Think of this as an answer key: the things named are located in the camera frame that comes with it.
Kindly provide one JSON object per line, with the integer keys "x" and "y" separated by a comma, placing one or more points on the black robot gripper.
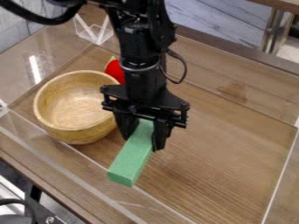
{"x": 145, "y": 98}

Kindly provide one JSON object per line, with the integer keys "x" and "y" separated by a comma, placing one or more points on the green rectangular stick block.
{"x": 133, "y": 157}

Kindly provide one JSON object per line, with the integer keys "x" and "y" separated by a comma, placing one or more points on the brown wooden bowl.
{"x": 67, "y": 107}

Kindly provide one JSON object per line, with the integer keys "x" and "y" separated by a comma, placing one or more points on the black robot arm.
{"x": 146, "y": 33}

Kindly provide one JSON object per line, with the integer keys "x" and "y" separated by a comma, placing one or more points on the red toy strawberry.
{"x": 114, "y": 70}

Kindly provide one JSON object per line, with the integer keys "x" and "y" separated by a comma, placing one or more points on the clear acrylic front barrier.
{"x": 74, "y": 179}

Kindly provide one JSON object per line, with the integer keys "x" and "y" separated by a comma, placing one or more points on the metal table leg background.
{"x": 277, "y": 30}

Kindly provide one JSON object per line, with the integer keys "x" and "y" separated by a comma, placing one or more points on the clear acrylic corner bracket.
{"x": 94, "y": 33}

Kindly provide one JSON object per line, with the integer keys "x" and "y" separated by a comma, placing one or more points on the black table frame leg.
{"x": 45, "y": 216}

